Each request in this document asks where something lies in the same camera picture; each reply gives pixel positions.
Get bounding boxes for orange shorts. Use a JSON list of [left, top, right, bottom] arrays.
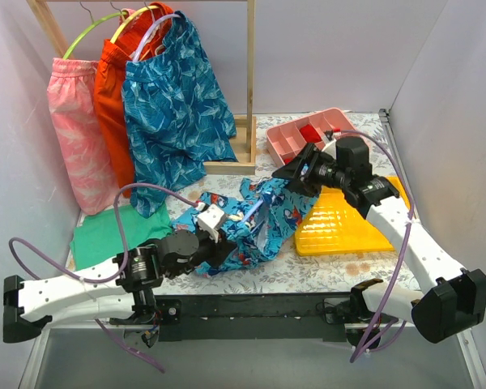
[[94, 2, 173, 187]]

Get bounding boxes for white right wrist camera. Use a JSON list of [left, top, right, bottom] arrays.
[[322, 129, 341, 156]]

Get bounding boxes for yellow plastic tray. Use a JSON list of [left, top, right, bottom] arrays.
[[294, 187, 394, 256]]

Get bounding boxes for floral table mat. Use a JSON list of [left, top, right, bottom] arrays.
[[60, 112, 434, 296]]

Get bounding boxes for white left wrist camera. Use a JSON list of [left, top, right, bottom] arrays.
[[196, 203, 228, 243]]

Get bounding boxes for yellow hanger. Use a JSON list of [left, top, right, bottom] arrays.
[[109, 5, 160, 44]]

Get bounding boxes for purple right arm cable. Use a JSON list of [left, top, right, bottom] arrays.
[[339, 129, 414, 364]]

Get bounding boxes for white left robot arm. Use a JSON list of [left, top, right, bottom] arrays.
[[2, 230, 237, 344]]

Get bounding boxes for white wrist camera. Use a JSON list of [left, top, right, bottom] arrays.
[[196, 203, 228, 243], [322, 129, 341, 156]]

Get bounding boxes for blue shark print shorts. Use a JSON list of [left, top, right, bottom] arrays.
[[170, 177, 323, 279]]

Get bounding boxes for teal leaf print shorts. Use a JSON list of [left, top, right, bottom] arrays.
[[121, 11, 237, 218]]

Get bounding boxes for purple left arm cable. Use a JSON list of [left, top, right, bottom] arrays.
[[8, 182, 206, 374]]

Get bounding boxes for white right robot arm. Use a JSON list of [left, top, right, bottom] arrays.
[[272, 136, 486, 344]]

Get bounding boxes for green hanger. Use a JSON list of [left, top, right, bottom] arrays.
[[61, 9, 130, 60]]

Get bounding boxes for pink patterned shorts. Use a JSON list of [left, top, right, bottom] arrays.
[[47, 58, 118, 215]]

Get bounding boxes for pink divided organizer box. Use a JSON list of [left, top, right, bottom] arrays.
[[266, 108, 356, 167]]

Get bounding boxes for translucent white hanger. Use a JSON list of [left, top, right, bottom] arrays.
[[131, 12, 181, 62]]

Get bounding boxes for wooden clothes rack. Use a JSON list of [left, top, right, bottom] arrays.
[[28, 1, 257, 175]]

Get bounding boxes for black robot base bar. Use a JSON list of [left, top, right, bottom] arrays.
[[109, 294, 400, 352]]

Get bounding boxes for green folded cloth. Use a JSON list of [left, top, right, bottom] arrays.
[[70, 205, 171, 271]]

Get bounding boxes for red rolled cloth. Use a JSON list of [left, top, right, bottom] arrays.
[[299, 124, 322, 143]]

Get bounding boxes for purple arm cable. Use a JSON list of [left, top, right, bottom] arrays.
[[339, 129, 414, 364], [8, 182, 206, 374]]

